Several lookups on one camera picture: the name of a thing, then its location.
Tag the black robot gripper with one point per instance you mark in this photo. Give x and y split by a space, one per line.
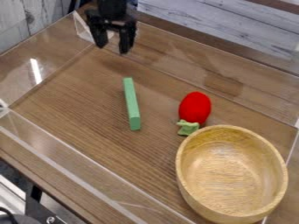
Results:
109 16

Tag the red plush strawberry toy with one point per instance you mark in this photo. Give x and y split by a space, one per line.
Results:
193 112

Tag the green rectangular block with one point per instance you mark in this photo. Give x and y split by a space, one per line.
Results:
131 104

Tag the wooden oval bowl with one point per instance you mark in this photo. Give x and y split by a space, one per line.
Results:
231 174

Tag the clear acrylic corner bracket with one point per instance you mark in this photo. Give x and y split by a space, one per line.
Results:
81 24

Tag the black table leg bracket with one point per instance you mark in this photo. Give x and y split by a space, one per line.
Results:
36 210

